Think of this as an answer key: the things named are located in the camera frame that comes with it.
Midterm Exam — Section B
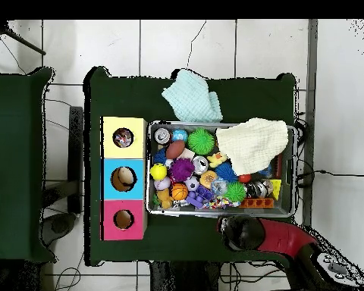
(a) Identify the cream knitted cloth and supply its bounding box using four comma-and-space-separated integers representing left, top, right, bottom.
215, 117, 290, 177

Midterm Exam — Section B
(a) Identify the brown toy football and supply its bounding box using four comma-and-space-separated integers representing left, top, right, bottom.
166, 140, 187, 161

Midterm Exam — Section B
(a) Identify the blue globe ball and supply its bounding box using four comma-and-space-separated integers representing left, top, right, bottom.
172, 128, 188, 142

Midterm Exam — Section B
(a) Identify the black cable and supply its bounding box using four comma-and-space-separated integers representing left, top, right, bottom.
297, 168, 364, 180

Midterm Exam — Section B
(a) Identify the green spiky ball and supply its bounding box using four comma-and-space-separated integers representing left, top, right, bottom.
224, 181, 246, 204
187, 128, 215, 155

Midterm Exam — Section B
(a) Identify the shallow wire mesh bin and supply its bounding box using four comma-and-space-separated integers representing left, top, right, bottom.
145, 120, 295, 217

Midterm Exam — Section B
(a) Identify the silver drink can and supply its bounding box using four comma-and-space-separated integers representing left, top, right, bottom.
154, 127, 171, 144

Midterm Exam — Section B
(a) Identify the white ball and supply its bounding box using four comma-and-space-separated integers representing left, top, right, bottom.
118, 167, 135, 186

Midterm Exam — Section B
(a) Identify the wooden box with three holes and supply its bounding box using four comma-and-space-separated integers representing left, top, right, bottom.
101, 117, 149, 242

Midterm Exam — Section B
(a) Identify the purple spiky ball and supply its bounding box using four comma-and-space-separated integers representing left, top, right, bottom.
169, 158, 195, 184

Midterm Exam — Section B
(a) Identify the blue spiky ball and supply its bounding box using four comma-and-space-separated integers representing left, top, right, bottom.
215, 161, 239, 184

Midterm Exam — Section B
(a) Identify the green cloth side table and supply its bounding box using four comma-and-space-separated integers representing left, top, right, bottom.
0, 67, 55, 263

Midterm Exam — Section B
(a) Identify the mint green knitted cloth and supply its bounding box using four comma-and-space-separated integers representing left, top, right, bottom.
162, 68, 224, 124

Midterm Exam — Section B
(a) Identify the orange toy basketball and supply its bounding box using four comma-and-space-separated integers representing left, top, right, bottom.
170, 183, 190, 202

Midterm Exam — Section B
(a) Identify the white multicolour print cloth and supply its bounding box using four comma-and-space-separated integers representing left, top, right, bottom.
115, 130, 133, 148

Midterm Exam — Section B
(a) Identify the orange plastic tray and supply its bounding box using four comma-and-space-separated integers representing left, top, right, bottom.
239, 198, 274, 210

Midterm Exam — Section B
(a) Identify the yellow duck plush toy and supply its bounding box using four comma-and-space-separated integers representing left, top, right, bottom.
207, 151, 228, 168

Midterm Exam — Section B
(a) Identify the yellow cheese wedge toy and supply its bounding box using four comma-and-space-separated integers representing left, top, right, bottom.
268, 178, 283, 201

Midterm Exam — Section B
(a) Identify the yellow smiley face ball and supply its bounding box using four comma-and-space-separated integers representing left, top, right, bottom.
149, 163, 168, 182

